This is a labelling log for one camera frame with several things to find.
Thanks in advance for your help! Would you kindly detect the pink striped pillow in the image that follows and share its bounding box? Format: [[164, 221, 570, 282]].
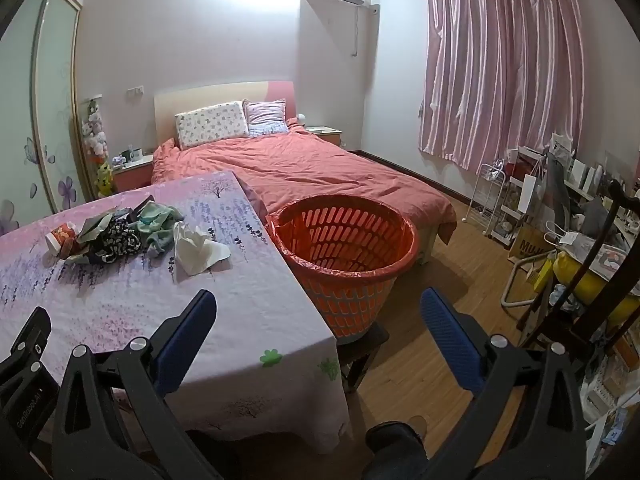
[[243, 100, 290, 137]]

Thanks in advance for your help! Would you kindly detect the orange plastic basket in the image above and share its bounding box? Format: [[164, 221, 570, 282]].
[[267, 196, 420, 345]]

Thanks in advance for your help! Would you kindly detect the white wire rack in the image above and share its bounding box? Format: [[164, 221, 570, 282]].
[[467, 161, 506, 235]]

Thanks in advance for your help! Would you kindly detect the white shelf cart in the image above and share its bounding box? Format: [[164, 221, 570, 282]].
[[492, 175, 526, 247]]

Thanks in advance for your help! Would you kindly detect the yellow box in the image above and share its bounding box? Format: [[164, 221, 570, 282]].
[[532, 258, 556, 292]]

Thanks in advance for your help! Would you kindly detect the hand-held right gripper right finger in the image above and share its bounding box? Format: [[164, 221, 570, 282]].
[[421, 287, 587, 480]]

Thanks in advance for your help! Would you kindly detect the white tube frame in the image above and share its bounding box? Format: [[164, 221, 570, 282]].
[[501, 255, 538, 309]]

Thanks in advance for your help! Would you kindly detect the pile of books and papers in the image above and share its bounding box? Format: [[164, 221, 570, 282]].
[[582, 332, 640, 433]]

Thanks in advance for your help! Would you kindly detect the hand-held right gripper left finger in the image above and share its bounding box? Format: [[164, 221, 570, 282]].
[[51, 289, 226, 480]]

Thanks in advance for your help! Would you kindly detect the bed with red cover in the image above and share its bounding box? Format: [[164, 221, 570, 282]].
[[151, 122, 458, 247]]

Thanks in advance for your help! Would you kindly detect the dark wooden chair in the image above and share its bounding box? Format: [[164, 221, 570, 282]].
[[520, 178, 640, 361]]

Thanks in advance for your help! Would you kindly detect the dark wooden stool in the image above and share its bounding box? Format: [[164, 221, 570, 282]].
[[337, 322, 391, 395]]

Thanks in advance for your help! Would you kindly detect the yellow bag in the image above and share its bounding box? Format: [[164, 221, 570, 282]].
[[552, 251, 640, 314]]

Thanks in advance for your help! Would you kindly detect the yellow green plush toy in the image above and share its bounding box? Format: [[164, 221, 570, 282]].
[[96, 160, 116, 197]]

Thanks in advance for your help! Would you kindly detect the pink white nightstand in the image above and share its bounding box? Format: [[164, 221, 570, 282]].
[[111, 154, 155, 193], [305, 126, 344, 148]]

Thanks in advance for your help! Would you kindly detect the teal cloth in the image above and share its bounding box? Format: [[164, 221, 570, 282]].
[[137, 202, 186, 261]]

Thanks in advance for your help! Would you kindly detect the pink curtain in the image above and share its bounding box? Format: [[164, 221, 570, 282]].
[[419, 0, 586, 171]]

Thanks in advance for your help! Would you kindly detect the brown paper bag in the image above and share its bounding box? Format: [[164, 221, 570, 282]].
[[509, 224, 556, 264]]

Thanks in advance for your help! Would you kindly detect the red box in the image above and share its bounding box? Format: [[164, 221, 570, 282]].
[[510, 152, 540, 177]]

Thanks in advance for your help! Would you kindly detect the white floral pillow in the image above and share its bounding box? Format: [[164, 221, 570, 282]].
[[175, 101, 250, 150]]

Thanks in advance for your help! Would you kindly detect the black white patterned wrapper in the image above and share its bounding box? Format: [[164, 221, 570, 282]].
[[92, 220, 143, 264]]

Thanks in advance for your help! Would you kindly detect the plush toy bouquet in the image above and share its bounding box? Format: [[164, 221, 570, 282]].
[[82, 97, 109, 161]]

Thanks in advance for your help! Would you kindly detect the silver foil wrapper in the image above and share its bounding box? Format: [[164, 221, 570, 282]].
[[75, 212, 117, 247]]

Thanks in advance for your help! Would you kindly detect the flower print wardrobe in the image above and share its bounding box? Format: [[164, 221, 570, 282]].
[[0, 0, 97, 236]]

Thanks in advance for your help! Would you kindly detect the cream pink headboard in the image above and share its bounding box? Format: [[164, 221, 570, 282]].
[[154, 81, 297, 146]]

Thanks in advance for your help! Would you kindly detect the red white paper cup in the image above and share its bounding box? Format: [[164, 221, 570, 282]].
[[45, 224, 77, 262]]

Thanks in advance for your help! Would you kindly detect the white air conditioner pipe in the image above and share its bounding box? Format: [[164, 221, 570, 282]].
[[350, 4, 362, 58]]

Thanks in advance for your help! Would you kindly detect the white tissue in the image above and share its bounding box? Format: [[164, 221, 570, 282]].
[[172, 221, 232, 276]]

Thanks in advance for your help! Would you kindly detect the white paper bag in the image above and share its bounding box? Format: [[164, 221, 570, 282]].
[[517, 172, 548, 214]]

